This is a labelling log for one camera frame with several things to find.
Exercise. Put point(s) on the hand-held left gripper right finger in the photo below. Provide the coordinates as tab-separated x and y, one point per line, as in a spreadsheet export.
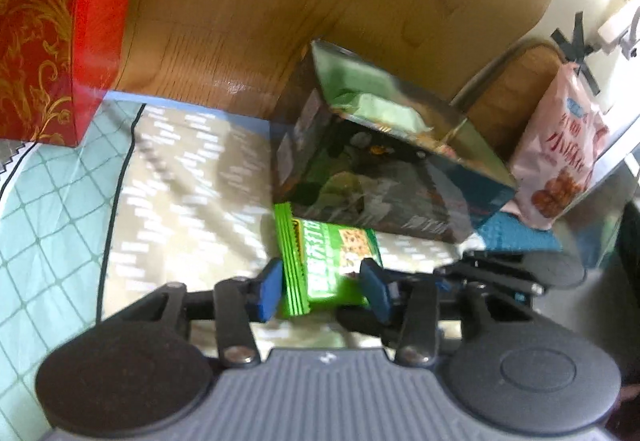
375	291

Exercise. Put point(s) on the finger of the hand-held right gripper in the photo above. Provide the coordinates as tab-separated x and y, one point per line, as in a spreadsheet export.
500	273

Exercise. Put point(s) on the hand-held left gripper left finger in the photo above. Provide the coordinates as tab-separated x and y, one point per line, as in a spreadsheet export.
267	291

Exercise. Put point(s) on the dark tin box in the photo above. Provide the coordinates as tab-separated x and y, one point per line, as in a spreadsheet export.
350	181

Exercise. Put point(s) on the blue checked cloth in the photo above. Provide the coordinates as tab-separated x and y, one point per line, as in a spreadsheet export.
520	233

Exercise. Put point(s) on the pink snack bag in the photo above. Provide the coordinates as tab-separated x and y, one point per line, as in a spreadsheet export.
555	156

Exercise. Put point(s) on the beige patterned cloth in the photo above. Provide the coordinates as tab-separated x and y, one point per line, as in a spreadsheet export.
190	196

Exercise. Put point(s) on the black tape strip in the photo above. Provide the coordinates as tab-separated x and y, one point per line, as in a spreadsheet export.
579	26
592	81

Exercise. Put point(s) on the white power strip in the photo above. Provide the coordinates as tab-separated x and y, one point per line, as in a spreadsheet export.
612	28

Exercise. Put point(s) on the grey cloth zigzag edge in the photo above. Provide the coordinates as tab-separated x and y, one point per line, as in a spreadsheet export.
12	161

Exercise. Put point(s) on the red gift box gold print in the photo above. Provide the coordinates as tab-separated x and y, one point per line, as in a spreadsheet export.
45	21

